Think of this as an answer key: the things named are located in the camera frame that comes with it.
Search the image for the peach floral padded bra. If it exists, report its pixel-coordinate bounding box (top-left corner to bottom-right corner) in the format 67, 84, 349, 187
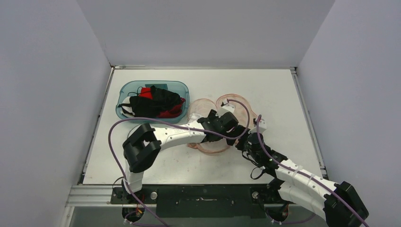
187, 94, 257, 154

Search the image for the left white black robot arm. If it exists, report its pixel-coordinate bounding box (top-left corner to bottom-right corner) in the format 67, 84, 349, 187
122, 110, 249, 204

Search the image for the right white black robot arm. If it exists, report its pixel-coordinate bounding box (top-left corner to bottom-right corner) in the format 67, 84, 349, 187
235, 132, 369, 227

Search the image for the dark red lace bra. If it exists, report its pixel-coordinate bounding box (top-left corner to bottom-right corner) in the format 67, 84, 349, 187
157, 97, 186, 119

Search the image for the white black bra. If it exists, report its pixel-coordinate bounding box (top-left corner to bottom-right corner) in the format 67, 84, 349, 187
117, 96, 135, 118

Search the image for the teal plastic bin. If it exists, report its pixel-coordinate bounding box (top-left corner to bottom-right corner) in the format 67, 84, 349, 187
115, 80, 190, 123

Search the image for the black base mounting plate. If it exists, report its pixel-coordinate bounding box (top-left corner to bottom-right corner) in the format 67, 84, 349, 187
110, 184, 289, 218

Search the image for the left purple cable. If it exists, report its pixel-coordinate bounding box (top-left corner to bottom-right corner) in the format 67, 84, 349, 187
108, 99, 251, 227

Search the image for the purple cable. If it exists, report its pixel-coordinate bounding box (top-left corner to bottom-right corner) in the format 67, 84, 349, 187
256, 114, 370, 227
108, 99, 251, 227

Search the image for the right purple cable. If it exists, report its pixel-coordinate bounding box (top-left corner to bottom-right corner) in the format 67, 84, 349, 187
256, 114, 370, 227

